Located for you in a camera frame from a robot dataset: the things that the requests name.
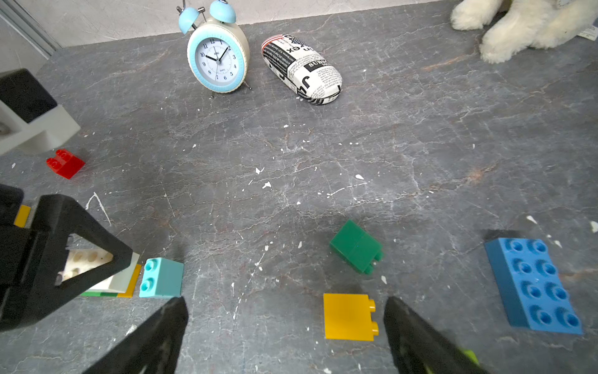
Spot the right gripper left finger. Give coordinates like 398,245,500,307
85,297,188,373

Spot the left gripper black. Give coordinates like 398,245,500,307
1,185,132,331

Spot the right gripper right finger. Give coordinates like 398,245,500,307
384,296,487,373

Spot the lime green lego brick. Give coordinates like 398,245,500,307
463,350,480,366

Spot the cream long lego brick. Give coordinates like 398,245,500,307
58,248,140,294

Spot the turquoise lego brick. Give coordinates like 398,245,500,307
140,257,184,299

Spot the orange yellow lego brick right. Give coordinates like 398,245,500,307
323,294,379,341

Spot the dark green lego brick right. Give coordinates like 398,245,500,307
330,220,383,275

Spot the blue long lego brick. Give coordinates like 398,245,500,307
484,238,583,335

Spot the red lego brick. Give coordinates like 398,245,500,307
46,149,86,180

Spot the blue alarm clock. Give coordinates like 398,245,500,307
177,0,250,94

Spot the white plush dog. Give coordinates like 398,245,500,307
450,0,597,64

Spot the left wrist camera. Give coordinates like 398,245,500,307
1,69,80,154

